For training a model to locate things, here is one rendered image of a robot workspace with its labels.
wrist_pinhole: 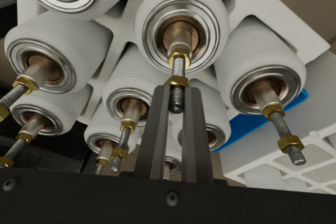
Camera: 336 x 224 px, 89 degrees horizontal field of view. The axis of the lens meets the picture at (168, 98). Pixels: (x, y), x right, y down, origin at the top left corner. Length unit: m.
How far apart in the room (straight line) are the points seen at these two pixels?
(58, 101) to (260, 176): 0.50
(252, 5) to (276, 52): 0.07
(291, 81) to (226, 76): 0.07
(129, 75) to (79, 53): 0.06
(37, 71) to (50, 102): 0.09
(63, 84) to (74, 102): 0.09
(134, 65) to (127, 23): 0.06
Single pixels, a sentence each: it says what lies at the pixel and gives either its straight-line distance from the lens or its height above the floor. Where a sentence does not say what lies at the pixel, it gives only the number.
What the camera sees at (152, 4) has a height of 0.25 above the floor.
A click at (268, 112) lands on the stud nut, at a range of 0.20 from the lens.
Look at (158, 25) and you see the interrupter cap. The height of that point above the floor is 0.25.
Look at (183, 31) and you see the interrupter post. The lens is 0.17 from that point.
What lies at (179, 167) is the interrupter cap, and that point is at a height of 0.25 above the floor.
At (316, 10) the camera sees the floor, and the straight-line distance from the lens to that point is 0.51.
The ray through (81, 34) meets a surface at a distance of 0.25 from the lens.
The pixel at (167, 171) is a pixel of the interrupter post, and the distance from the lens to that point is 0.36.
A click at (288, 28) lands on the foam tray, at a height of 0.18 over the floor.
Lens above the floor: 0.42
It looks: 48 degrees down
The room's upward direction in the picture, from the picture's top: 173 degrees counter-clockwise
